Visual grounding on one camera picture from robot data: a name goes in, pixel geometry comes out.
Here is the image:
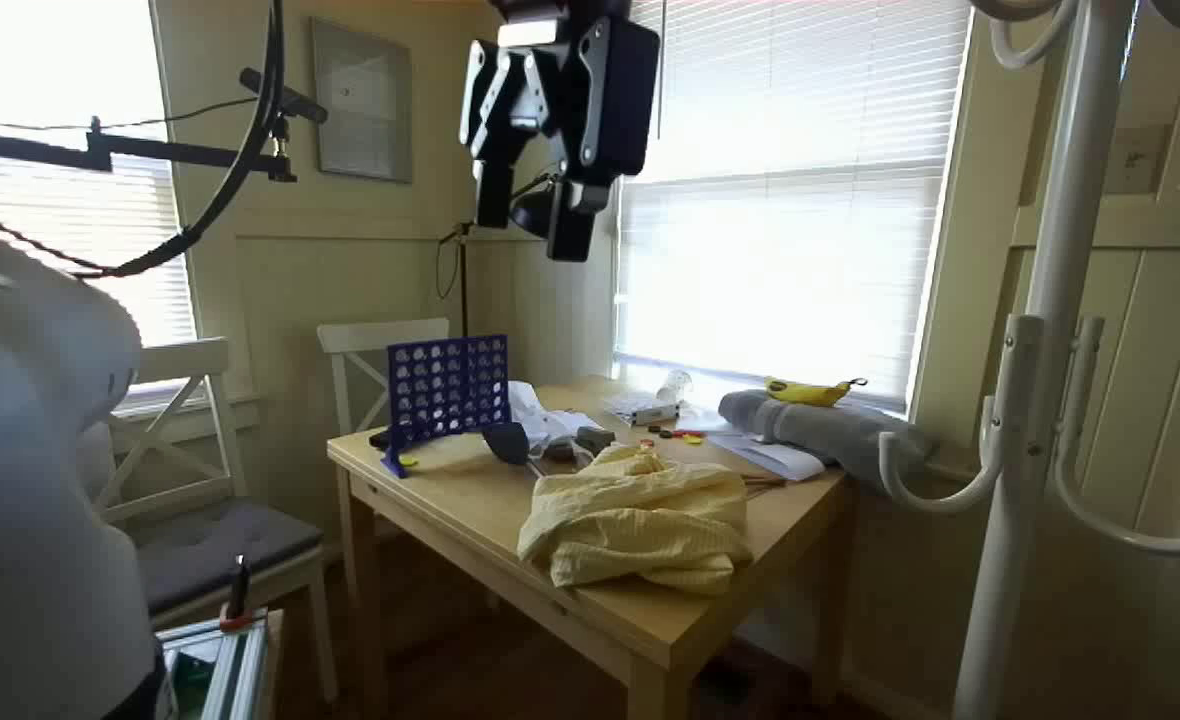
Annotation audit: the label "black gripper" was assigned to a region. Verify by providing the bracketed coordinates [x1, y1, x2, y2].
[458, 0, 662, 265]

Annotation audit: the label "grey folded towel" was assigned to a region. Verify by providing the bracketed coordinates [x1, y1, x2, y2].
[714, 384, 938, 505]

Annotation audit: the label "white coat rack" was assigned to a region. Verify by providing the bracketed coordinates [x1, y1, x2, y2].
[875, 0, 1180, 720]

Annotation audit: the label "black floor lamp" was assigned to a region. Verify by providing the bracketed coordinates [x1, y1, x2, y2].
[432, 176, 563, 335]

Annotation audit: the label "white slat-back chair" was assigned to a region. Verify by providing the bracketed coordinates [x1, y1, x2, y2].
[312, 315, 456, 438]

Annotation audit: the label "white patterned paper cup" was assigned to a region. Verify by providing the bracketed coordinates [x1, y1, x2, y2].
[646, 367, 696, 409]

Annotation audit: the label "blue connect four grid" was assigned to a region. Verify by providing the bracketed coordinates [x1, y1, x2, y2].
[379, 332, 517, 480]

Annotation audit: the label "crumpled white paper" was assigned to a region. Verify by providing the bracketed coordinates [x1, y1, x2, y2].
[505, 377, 606, 464]

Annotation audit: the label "black spatula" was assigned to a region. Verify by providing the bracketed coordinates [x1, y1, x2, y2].
[483, 420, 549, 488]

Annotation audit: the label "yellow banana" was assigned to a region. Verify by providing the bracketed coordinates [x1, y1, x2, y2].
[759, 377, 872, 411]

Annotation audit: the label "white paper sheets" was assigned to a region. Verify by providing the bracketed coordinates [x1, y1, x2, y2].
[703, 425, 832, 488]

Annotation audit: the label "yellow striped cloth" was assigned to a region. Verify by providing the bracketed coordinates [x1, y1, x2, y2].
[517, 438, 754, 598]

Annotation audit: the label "white cross-back chair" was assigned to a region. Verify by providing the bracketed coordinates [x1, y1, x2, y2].
[91, 335, 338, 705]

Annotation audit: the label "narrow white window blinds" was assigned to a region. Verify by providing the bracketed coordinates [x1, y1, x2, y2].
[0, 0, 201, 351]

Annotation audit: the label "grey seat cushion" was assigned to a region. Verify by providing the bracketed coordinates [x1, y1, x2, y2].
[122, 495, 323, 615]

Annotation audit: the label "black marker orange base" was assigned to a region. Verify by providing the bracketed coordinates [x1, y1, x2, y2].
[220, 554, 255, 636]

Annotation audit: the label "white open box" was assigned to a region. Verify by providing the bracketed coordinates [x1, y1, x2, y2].
[153, 608, 287, 720]

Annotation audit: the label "grey framed wall picture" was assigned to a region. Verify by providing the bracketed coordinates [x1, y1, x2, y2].
[303, 15, 416, 190]

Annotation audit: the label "black stereo camera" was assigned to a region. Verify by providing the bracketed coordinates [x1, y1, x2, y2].
[234, 66, 332, 132]

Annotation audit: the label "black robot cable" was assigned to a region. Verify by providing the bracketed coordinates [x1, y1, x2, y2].
[70, 0, 287, 286]

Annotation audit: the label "black camera boom stand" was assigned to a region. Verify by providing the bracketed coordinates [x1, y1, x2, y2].
[0, 117, 301, 190]

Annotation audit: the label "black braided cable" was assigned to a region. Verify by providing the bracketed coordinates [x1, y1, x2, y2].
[0, 194, 112, 281]

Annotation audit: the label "beige wall switch plate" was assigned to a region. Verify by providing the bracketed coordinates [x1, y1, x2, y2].
[1105, 120, 1174, 201]

